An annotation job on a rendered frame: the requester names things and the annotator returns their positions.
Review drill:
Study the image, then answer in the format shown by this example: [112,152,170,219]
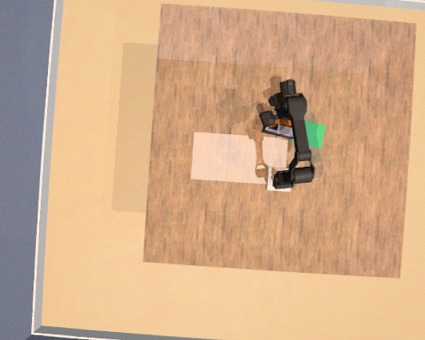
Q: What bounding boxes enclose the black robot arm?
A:
[268,79,315,189]

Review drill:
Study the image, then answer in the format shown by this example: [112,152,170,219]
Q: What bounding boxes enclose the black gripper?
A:
[260,105,288,128]

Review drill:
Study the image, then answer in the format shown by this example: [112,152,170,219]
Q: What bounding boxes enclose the orange l-shaped part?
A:
[269,119,292,129]

